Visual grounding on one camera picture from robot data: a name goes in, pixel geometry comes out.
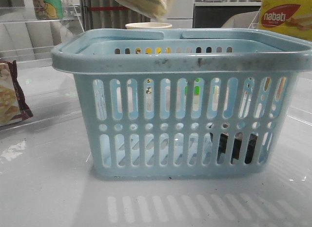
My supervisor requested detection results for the cream paper cup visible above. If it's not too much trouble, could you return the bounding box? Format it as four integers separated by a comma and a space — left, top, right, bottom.
125, 22, 172, 29

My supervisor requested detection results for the green cartoon snack package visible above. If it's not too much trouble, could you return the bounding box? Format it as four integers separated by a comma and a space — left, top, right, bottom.
33, 0, 63, 20

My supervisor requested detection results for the brown cracker snack bag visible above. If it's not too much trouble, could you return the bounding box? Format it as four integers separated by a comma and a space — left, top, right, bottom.
0, 61, 33, 127

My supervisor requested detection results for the light blue plastic basket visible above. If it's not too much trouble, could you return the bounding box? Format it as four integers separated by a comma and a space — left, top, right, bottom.
51, 28, 312, 178

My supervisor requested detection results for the white cabinet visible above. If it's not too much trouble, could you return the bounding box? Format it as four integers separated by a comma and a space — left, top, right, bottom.
150, 0, 195, 29

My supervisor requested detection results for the yellow Nabati wafer box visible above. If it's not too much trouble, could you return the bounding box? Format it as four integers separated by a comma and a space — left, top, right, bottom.
257, 0, 312, 41

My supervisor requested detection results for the clear acrylic shelf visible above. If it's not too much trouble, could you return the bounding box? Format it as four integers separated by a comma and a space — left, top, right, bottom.
0, 5, 84, 68

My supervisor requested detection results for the bagged bread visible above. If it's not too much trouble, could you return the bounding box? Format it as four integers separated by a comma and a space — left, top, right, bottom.
115, 0, 174, 21

